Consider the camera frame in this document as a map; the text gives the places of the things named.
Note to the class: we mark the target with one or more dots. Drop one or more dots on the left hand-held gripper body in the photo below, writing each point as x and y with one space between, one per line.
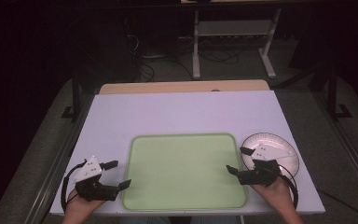
88 189

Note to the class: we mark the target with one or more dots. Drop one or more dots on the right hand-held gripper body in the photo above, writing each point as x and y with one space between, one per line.
262 177

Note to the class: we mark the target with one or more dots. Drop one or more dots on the white plate with dark rim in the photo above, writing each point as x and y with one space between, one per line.
265 140

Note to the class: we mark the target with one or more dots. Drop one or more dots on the light green tray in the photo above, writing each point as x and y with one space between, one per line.
183 174

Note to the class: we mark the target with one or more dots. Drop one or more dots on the person's left hand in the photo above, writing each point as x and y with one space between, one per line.
80 205

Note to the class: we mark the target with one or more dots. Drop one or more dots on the person's right hand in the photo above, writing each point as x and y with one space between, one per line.
276 196

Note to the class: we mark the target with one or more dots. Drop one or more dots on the black metal stand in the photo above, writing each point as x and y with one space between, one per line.
332 93
75 96

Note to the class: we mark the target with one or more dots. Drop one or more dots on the aluminium rail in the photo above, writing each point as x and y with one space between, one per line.
51 180
348 146

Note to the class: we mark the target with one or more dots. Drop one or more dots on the white metal desk frame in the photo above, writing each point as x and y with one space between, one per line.
195 46

